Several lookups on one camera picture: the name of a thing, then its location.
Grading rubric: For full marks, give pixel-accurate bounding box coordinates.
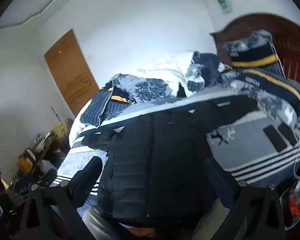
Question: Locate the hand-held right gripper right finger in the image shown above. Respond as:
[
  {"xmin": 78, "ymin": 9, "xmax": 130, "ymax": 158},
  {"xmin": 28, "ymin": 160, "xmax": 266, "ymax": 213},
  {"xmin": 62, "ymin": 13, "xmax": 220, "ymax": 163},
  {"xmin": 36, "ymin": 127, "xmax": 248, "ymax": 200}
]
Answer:
[{"xmin": 204, "ymin": 156, "xmax": 292, "ymax": 240}]

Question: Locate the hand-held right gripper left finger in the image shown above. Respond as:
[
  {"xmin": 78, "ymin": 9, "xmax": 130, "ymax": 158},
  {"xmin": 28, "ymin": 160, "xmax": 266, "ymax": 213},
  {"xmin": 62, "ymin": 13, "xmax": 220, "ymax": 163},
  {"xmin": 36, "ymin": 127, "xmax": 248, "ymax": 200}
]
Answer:
[{"xmin": 20, "ymin": 156, "xmax": 103, "ymax": 240}]

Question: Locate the black puffer jacket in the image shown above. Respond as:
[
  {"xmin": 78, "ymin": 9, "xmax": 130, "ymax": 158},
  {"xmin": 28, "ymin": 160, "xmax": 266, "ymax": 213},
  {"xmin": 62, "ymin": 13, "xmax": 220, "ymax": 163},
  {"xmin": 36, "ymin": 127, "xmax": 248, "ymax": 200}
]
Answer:
[{"xmin": 82, "ymin": 97, "xmax": 260, "ymax": 232}]

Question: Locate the blue white printed bed sheet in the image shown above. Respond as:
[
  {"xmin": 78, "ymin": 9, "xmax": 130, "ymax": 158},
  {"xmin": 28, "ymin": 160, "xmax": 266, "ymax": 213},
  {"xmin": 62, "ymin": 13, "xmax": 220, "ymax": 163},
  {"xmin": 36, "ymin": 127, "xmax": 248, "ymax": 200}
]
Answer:
[{"xmin": 50, "ymin": 89, "xmax": 300, "ymax": 230}]

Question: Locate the yellow stool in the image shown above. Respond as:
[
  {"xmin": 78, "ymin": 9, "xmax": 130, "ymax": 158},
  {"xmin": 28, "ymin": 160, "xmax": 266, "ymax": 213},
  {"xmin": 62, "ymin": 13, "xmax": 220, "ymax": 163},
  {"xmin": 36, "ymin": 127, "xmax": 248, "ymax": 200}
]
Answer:
[{"xmin": 51, "ymin": 122, "xmax": 67, "ymax": 139}]

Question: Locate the cluttered desk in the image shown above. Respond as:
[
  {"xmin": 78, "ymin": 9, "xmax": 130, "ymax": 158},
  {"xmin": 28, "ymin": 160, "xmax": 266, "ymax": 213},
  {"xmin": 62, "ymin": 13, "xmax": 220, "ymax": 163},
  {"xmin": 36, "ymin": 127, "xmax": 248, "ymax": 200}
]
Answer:
[{"xmin": 4, "ymin": 120, "xmax": 74, "ymax": 205}]

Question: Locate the navy striped pillow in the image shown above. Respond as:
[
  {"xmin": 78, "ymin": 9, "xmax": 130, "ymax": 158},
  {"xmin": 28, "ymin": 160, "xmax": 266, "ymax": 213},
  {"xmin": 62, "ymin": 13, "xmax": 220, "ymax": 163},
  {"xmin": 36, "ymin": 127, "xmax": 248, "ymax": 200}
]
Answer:
[{"xmin": 80, "ymin": 86, "xmax": 138, "ymax": 128}]

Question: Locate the thin black stand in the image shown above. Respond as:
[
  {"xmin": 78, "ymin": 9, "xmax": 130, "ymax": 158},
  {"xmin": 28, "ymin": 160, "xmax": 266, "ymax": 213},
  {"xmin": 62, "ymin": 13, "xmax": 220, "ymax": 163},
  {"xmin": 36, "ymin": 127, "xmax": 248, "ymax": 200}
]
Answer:
[{"xmin": 51, "ymin": 107, "xmax": 60, "ymax": 123}]

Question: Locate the black phone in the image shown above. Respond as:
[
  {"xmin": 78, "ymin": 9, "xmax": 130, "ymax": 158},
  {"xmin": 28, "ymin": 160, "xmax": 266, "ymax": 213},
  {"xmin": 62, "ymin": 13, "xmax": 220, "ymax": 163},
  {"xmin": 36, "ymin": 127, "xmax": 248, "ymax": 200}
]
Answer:
[{"xmin": 277, "ymin": 123, "xmax": 298, "ymax": 146}]

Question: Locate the clear plastic bag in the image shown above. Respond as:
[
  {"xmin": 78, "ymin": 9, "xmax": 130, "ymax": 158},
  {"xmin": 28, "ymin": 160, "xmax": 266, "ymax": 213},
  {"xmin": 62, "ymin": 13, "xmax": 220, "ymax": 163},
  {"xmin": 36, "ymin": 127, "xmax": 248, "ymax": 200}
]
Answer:
[{"xmin": 280, "ymin": 179, "xmax": 300, "ymax": 233}]

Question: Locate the brown wooden door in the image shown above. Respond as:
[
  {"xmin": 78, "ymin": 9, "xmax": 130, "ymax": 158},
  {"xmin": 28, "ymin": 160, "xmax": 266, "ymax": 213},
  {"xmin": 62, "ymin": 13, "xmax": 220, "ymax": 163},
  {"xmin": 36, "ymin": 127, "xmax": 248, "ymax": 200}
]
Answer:
[{"xmin": 44, "ymin": 28, "xmax": 100, "ymax": 118}]

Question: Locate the white blue crumpled duvet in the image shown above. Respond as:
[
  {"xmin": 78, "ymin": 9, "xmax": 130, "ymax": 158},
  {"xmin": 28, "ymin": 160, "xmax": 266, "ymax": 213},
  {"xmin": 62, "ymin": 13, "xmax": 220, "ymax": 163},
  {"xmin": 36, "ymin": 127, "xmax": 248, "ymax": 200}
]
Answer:
[{"xmin": 112, "ymin": 50, "xmax": 232, "ymax": 103}]

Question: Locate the dark wooden headboard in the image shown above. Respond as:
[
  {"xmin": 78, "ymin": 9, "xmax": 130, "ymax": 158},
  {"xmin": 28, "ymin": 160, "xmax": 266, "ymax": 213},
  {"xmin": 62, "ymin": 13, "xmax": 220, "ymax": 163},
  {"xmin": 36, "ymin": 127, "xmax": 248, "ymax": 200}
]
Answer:
[{"xmin": 209, "ymin": 13, "xmax": 300, "ymax": 90}]

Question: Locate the white cable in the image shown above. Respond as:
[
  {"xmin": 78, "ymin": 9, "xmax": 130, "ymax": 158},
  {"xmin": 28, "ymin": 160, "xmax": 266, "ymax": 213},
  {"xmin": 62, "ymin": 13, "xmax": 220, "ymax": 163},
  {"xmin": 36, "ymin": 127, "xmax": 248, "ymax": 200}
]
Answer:
[{"xmin": 268, "ymin": 40, "xmax": 300, "ymax": 181}]

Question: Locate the green wall sticker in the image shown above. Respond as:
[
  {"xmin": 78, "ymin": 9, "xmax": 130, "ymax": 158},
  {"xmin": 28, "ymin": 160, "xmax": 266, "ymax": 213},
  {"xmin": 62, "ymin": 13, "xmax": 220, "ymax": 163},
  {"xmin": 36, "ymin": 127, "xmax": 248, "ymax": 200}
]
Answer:
[{"xmin": 216, "ymin": 0, "xmax": 233, "ymax": 15}]

